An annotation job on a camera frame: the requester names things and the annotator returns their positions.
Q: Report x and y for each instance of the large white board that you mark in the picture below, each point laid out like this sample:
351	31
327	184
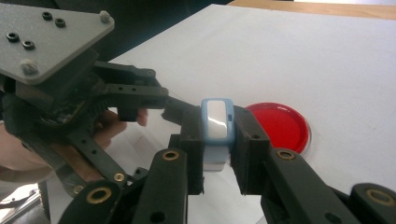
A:
311	62

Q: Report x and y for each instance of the small blue white stamp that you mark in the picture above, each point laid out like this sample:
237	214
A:
218	121

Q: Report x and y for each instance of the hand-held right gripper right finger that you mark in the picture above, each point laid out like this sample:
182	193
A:
264	168

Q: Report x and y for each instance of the round red ink pad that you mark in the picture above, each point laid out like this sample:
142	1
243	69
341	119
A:
280	124

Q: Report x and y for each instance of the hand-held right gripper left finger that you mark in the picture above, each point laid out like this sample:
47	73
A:
174	174

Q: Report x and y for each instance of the wooden table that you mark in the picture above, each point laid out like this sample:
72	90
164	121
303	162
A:
311	10

